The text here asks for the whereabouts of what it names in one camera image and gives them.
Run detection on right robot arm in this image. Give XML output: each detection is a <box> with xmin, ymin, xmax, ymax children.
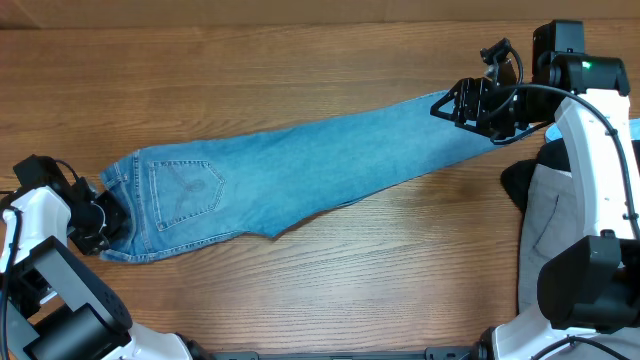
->
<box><xmin>430</xmin><ymin>20</ymin><xmax>639</xmax><ymax>359</ymax></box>

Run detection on light blue denim jeans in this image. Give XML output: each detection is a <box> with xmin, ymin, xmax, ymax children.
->
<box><xmin>101</xmin><ymin>93</ymin><xmax>492</xmax><ymax>263</ymax></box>

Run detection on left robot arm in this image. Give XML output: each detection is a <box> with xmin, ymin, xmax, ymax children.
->
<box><xmin>1</xmin><ymin>155</ymin><xmax>211</xmax><ymax>360</ymax></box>

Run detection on grey garment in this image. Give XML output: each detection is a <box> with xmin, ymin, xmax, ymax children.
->
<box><xmin>518</xmin><ymin>164</ymin><xmax>582</xmax><ymax>313</ymax></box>

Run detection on light blue garment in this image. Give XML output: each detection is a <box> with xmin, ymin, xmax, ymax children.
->
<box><xmin>544</xmin><ymin>118</ymin><xmax>640</xmax><ymax>143</ymax></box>

